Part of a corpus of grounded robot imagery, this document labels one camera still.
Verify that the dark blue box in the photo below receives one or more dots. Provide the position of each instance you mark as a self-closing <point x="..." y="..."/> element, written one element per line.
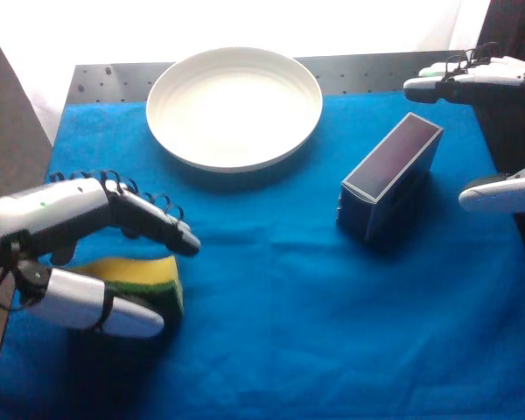
<point x="394" y="157"/>

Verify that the blue cloth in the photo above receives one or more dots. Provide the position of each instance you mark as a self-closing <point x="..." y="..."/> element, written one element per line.
<point x="289" y="315"/>

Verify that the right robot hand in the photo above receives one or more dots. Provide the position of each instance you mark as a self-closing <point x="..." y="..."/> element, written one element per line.
<point x="485" y="79"/>

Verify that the white round plate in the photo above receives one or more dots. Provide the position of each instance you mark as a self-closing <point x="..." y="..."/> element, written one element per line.
<point x="232" y="109"/>

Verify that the yellow and green sponge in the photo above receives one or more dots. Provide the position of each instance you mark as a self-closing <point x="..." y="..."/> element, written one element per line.
<point x="144" y="271"/>

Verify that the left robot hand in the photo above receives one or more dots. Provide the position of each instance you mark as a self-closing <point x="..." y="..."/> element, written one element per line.
<point x="48" y="205"/>

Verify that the dark curtain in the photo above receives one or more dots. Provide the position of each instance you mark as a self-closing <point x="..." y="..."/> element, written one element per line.
<point x="520" y="26"/>

